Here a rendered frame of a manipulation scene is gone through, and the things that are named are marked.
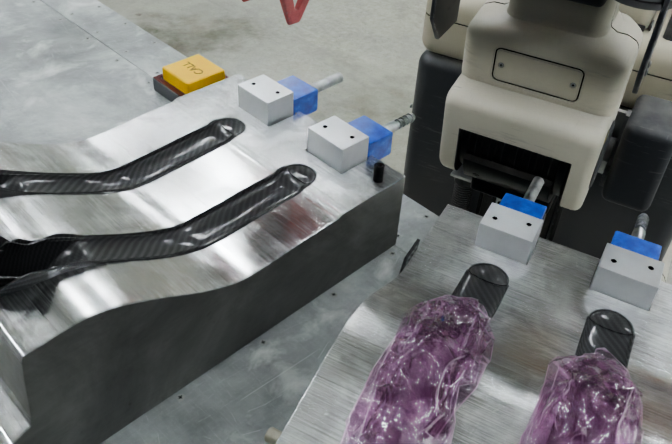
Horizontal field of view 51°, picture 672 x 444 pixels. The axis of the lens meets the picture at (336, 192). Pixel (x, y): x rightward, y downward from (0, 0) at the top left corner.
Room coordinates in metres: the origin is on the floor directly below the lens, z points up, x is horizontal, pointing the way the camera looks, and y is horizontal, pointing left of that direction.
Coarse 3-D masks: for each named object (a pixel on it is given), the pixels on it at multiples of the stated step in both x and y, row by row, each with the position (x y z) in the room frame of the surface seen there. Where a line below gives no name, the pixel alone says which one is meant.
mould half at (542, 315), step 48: (432, 240) 0.49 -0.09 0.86; (384, 288) 0.40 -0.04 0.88; (432, 288) 0.42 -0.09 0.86; (528, 288) 0.43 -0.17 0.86; (576, 288) 0.44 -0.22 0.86; (384, 336) 0.33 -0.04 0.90; (528, 336) 0.37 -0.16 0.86; (576, 336) 0.38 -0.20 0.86; (336, 384) 0.30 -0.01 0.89; (480, 384) 0.30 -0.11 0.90; (528, 384) 0.30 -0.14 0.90; (288, 432) 0.26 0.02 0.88; (336, 432) 0.26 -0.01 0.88; (480, 432) 0.26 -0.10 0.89
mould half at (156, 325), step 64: (128, 128) 0.60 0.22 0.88; (192, 128) 0.60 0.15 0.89; (256, 128) 0.61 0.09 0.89; (128, 192) 0.49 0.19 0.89; (192, 192) 0.50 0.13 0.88; (320, 192) 0.51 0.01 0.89; (384, 192) 0.52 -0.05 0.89; (192, 256) 0.41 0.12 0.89; (256, 256) 0.42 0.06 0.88; (320, 256) 0.46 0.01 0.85; (0, 320) 0.30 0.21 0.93; (64, 320) 0.30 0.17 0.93; (128, 320) 0.32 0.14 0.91; (192, 320) 0.36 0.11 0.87; (256, 320) 0.41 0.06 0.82; (0, 384) 0.29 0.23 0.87; (64, 384) 0.28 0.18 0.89; (128, 384) 0.32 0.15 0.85
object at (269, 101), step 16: (256, 80) 0.66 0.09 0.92; (272, 80) 0.66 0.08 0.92; (288, 80) 0.69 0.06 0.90; (320, 80) 0.70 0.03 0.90; (336, 80) 0.71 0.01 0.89; (240, 96) 0.64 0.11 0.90; (256, 96) 0.63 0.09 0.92; (272, 96) 0.63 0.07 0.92; (288, 96) 0.63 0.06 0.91; (304, 96) 0.66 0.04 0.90; (256, 112) 0.63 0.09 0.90; (272, 112) 0.62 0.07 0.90; (288, 112) 0.63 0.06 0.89; (304, 112) 0.66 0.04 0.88
